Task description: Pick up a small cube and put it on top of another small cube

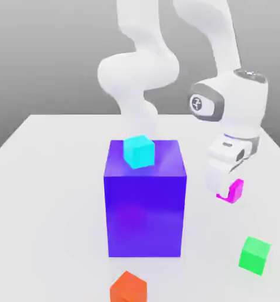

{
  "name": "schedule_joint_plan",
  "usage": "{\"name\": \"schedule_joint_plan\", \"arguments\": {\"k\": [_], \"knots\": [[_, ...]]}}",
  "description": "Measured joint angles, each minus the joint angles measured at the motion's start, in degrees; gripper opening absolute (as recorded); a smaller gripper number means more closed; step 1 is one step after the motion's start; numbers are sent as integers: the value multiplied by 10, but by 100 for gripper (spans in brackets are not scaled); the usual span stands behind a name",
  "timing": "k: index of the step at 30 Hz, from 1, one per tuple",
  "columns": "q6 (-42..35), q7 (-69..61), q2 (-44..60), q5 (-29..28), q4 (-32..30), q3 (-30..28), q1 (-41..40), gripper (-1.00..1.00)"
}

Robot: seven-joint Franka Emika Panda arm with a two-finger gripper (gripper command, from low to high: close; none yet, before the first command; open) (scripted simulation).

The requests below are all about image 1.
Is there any small orange cube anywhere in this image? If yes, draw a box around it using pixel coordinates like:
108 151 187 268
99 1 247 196
109 270 148 302

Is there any small cyan cube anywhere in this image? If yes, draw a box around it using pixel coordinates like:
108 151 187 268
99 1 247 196
123 134 156 170

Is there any small magenta cube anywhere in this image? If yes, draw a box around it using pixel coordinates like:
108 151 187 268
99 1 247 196
216 178 245 204

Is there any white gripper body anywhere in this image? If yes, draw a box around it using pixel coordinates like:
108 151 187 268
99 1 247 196
205 158 236 196

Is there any small green cube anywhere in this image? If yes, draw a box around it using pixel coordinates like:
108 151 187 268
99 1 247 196
238 236 272 277

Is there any large purple box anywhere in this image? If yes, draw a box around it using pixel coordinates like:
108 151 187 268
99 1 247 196
103 139 187 258

